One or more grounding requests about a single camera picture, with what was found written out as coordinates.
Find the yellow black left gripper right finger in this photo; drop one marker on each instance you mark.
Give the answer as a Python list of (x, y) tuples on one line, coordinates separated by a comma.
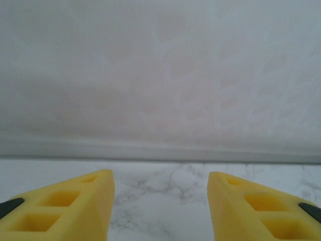
[(230, 208)]

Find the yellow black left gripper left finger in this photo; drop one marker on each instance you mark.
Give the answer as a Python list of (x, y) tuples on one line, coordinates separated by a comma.
[(90, 208)]

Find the aluminium table back rail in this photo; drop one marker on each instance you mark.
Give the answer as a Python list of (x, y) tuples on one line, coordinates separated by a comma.
[(160, 153)]

